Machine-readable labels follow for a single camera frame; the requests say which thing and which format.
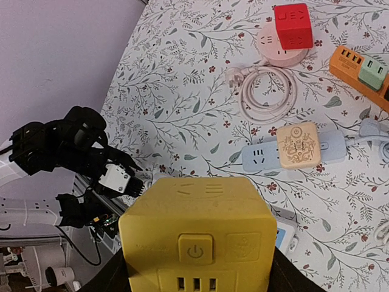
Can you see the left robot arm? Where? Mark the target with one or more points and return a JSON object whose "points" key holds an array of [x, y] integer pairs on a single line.
{"points": [[78, 143]]}

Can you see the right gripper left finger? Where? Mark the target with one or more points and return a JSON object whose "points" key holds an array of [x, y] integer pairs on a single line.
{"points": [[113, 277]]}

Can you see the white cup below table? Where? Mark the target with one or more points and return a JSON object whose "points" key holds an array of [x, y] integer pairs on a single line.
{"points": [[59, 276]]}

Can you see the red cube socket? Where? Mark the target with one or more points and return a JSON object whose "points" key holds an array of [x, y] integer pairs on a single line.
{"points": [[293, 26]]}

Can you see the mint green adapter plug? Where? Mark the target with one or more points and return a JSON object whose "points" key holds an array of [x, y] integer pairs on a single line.
{"points": [[372, 73]]}

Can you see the white multi-switch power strip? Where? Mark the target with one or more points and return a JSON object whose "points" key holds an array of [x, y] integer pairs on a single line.
{"points": [[286, 241]]}

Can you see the blue-grey power strip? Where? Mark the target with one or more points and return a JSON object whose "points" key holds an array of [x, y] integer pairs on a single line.
{"points": [[261, 157]]}

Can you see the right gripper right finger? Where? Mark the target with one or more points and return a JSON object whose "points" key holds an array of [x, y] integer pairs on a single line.
{"points": [[285, 277]]}

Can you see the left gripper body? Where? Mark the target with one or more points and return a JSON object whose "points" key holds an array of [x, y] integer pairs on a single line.
{"points": [[93, 166]]}

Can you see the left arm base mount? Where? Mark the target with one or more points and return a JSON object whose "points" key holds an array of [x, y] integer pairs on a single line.
{"points": [[87, 211]]}

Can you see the pink round power strip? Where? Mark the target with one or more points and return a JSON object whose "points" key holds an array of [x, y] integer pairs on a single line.
{"points": [[270, 48]]}

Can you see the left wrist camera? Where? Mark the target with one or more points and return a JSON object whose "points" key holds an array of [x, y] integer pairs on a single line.
{"points": [[118, 181]]}

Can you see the yellow cube socket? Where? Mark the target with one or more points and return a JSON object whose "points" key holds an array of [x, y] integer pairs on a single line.
{"points": [[199, 234]]}

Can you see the floral table mat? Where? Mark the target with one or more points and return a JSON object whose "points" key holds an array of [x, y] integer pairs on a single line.
{"points": [[170, 106]]}

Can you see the orange power strip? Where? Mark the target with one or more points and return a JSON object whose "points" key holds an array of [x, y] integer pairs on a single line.
{"points": [[345, 64]]}

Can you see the beige cube socket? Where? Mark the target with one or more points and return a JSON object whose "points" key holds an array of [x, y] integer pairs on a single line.
{"points": [[298, 146]]}

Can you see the aluminium front rail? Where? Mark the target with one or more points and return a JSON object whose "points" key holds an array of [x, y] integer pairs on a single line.
{"points": [[100, 197]]}

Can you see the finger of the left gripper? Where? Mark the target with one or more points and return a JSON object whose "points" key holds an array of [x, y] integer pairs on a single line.
{"points": [[121, 157]]}

